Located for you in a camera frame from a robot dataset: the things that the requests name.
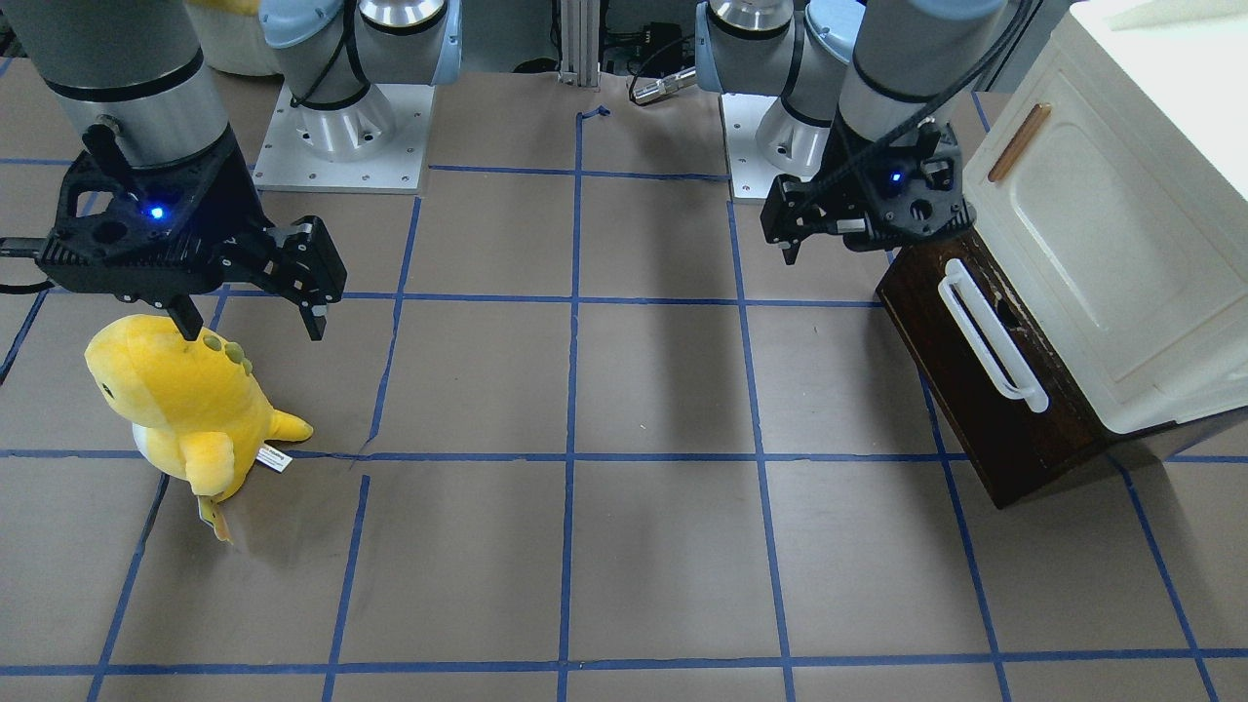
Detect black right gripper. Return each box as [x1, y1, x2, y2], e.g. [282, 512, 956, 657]
[36, 125, 347, 341]

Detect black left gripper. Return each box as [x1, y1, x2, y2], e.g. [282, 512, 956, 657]
[760, 122, 977, 266]

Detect white drawer handle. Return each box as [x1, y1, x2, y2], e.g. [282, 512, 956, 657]
[937, 259, 1050, 413]

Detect dark brown wooden drawer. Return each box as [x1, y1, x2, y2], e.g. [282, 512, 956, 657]
[877, 234, 1114, 508]

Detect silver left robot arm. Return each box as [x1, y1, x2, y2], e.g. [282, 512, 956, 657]
[691, 1, 1031, 265]

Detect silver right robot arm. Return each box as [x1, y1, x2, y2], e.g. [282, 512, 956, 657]
[2, 1, 462, 339]

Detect yellow dinosaur plush toy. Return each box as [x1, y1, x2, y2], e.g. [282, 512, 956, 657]
[84, 315, 314, 542]

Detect cream plastic storage box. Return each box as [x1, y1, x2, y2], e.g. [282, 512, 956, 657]
[963, 1, 1247, 433]

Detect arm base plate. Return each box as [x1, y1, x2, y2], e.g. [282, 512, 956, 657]
[721, 94, 782, 204]
[253, 84, 436, 195]

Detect aluminium frame post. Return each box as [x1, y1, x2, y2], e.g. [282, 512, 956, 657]
[557, 0, 605, 92]

